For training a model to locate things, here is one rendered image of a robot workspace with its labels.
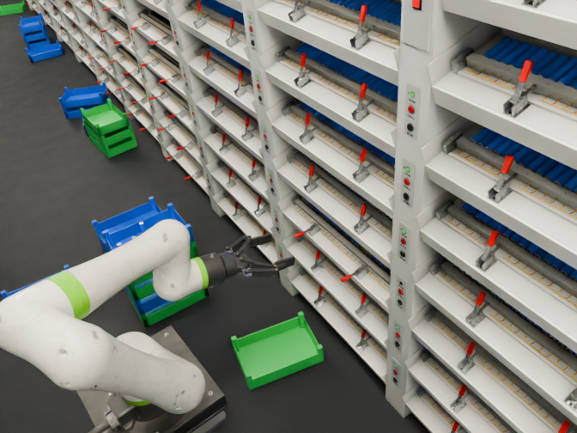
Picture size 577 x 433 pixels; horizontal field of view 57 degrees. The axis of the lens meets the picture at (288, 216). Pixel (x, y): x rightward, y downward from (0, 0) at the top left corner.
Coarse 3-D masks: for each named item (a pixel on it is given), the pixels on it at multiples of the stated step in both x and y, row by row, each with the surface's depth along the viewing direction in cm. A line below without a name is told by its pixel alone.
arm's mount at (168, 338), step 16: (160, 336) 172; (176, 336) 172; (176, 352) 167; (208, 384) 157; (96, 400) 156; (208, 400) 153; (224, 400) 156; (96, 416) 152; (176, 416) 150; (192, 416) 150; (208, 416) 154; (112, 432) 148; (128, 432) 147; (144, 432) 147; (160, 432) 146; (176, 432) 148
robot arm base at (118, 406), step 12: (120, 396) 149; (108, 408) 149; (120, 408) 147; (132, 408) 147; (144, 408) 148; (156, 408) 149; (108, 420) 145; (120, 420) 145; (132, 420) 148; (144, 420) 149; (96, 432) 144
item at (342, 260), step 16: (288, 208) 200; (304, 224) 192; (320, 240) 184; (336, 256) 177; (352, 256) 175; (352, 272) 171; (368, 272) 169; (368, 288) 165; (384, 288) 163; (384, 304) 160
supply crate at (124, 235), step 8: (168, 208) 222; (152, 216) 220; (160, 216) 222; (168, 216) 225; (176, 216) 224; (136, 224) 218; (144, 224) 220; (152, 224) 222; (184, 224) 217; (104, 232) 210; (112, 232) 214; (120, 232) 216; (128, 232) 218; (136, 232) 220; (112, 240) 215; (120, 240) 217; (128, 240) 217; (192, 240) 213; (112, 248) 214
